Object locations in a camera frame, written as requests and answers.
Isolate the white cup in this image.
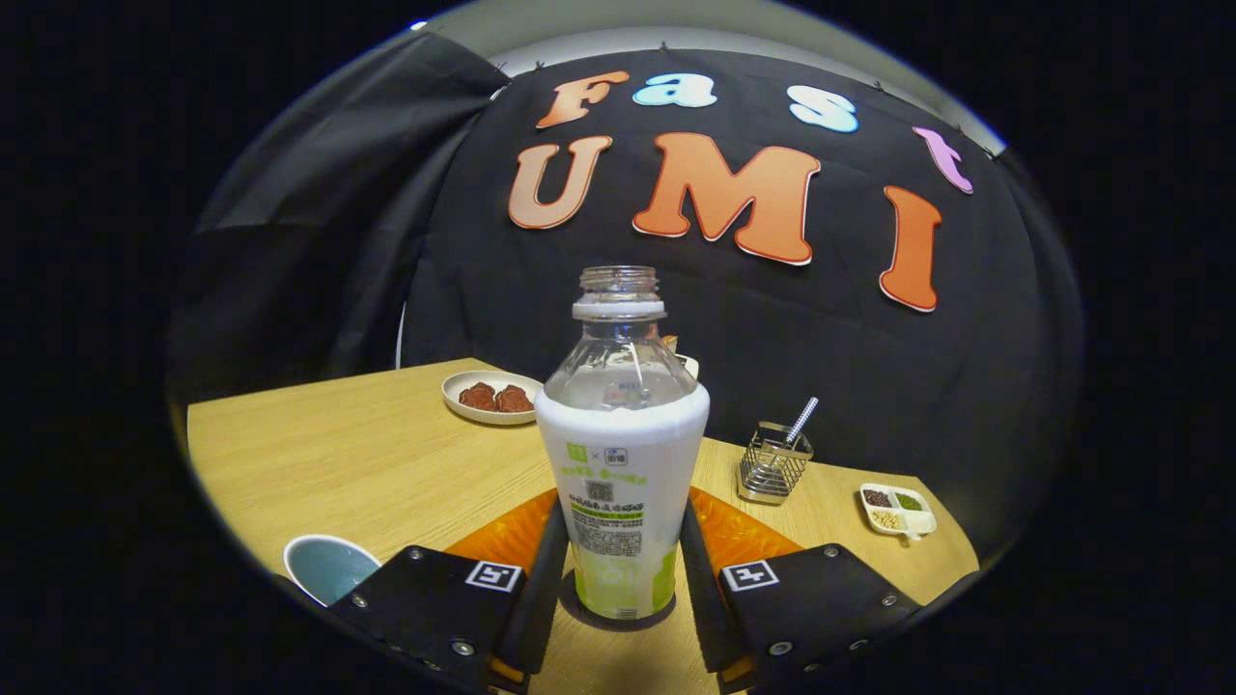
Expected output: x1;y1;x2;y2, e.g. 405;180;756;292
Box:
283;534;382;607

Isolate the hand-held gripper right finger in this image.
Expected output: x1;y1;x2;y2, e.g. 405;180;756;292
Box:
681;487;923;691

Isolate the wire mesh holder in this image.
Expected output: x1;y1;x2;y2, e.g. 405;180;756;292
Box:
738;421;815;506

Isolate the dark brown round coaster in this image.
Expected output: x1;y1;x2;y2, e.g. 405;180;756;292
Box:
558;570;677;633

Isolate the wooden table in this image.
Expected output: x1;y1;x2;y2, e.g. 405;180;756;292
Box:
186;357;981;695

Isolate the white oval dish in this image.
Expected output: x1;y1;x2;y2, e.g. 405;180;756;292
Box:
441;371;545;427

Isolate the white divided dish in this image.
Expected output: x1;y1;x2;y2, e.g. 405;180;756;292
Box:
859;483;938;540

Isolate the clear plastic juice bottle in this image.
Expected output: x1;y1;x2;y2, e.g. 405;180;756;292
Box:
534;266;712;621

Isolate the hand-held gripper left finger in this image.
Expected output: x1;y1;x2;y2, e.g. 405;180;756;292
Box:
333;487;571;694

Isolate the cream small appliance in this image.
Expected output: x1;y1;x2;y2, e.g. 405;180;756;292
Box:
661;335;700;380

